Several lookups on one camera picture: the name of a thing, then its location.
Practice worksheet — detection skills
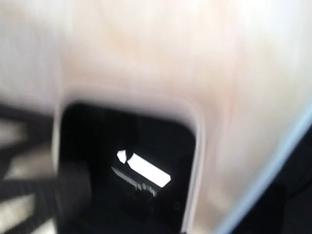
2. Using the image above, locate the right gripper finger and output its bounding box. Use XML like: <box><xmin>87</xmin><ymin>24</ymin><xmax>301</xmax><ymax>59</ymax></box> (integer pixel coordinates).
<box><xmin>0</xmin><ymin>103</ymin><xmax>90</xmax><ymax>234</ymax></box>

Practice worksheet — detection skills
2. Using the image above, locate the clear phone case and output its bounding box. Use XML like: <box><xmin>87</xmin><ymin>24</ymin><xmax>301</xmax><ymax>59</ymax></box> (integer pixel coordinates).
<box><xmin>52</xmin><ymin>96</ymin><xmax>205</xmax><ymax>234</ymax></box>

